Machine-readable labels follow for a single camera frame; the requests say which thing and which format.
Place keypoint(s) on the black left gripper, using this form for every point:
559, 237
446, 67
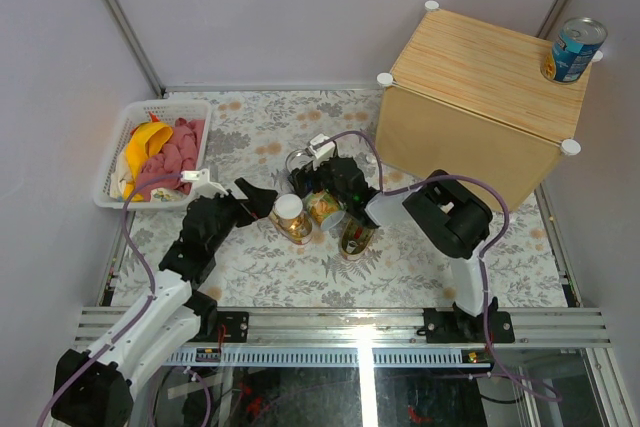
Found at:
264, 200

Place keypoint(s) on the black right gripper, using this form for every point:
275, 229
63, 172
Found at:
303, 176

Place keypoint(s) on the blue soup can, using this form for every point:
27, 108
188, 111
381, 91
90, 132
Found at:
570, 54
295, 159

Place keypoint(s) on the yellow jar white lid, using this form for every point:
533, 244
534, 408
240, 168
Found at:
290, 218

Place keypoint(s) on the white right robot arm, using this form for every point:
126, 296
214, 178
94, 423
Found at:
455, 220

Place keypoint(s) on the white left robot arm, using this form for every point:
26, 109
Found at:
99, 385

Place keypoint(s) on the gold oval tin under jar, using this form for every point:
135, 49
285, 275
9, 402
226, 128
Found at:
298, 230

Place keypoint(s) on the gold oval fish tin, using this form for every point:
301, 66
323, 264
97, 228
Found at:
355, 240

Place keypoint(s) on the pink cloth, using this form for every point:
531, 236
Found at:
181, 152

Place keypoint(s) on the yellow cloth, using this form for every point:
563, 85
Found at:
147, 140

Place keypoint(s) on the white patterned cloth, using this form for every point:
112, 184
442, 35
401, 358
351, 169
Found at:
122, 185

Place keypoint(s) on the white plastic laundry basket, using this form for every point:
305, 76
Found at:
167, 111

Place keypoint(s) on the wooden cube cabinet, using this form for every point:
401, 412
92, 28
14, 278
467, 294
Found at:
469, 98

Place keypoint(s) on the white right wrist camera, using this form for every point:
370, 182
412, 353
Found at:
321, 147

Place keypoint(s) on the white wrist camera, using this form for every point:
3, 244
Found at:
201, 183
321, 147

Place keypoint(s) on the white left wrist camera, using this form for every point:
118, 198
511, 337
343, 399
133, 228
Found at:
201, 183

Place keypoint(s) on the aluminium frame rail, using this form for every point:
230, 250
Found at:
282, 337

